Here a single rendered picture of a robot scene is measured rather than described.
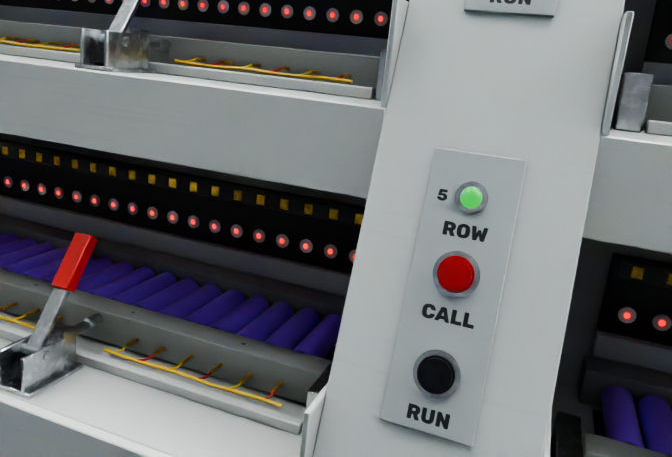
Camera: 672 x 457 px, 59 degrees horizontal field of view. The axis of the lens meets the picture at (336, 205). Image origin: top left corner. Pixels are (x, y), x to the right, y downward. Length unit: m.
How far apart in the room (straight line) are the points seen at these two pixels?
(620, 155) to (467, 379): 0.11
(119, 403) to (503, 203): 0.23
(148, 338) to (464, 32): 0.26
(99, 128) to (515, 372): 0.26
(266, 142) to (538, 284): 0.15
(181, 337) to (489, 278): 0.20
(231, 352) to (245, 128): 0.14
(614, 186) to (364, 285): 0.12
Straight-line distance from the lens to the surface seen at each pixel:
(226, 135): 0.32
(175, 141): 0.34
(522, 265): 0.26
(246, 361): 0.37
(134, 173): 0.53
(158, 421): 0.35
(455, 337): 0.26
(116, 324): 0.41
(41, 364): 0.38
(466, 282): 0.26
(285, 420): 0.34
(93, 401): 0.37
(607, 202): 0.28
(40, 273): 0.50
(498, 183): 0.26
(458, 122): 0.27
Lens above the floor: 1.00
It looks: 5 degrees up
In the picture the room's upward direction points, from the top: 12 degrees clockwise
